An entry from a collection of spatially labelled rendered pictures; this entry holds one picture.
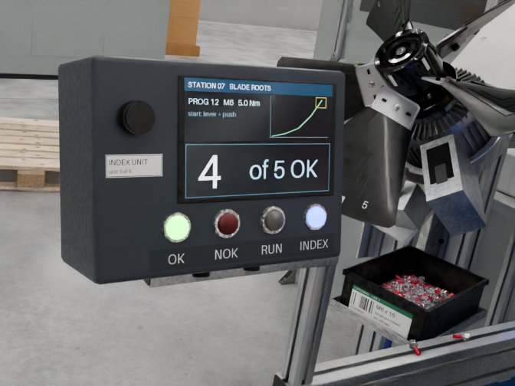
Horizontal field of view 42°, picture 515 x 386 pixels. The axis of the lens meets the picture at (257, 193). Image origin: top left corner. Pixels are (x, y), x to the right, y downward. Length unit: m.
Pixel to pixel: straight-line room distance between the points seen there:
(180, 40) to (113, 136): 8.93
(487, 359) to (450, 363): 0.07
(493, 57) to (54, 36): 5.39
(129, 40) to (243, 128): 6.36
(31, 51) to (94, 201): 6.10
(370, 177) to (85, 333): 1.50
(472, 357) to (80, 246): 0.67
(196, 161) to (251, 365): 1.89
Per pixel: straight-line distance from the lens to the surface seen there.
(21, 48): 6.61
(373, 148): 1.31
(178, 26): 9.43
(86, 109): 0.57
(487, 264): 2.24
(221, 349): 2.50
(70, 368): 2.35
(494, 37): 1.75
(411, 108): 1.39
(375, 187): 1.28
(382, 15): 1.67
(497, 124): 1.15
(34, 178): 3.78
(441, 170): 1.33
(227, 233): 0.60
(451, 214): 1.34
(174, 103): 0.58
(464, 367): 1.07
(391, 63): 1.37
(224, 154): 0.60
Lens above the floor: 1.34
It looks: 19 degrees down
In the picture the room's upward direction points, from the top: 9 degrees clockwise
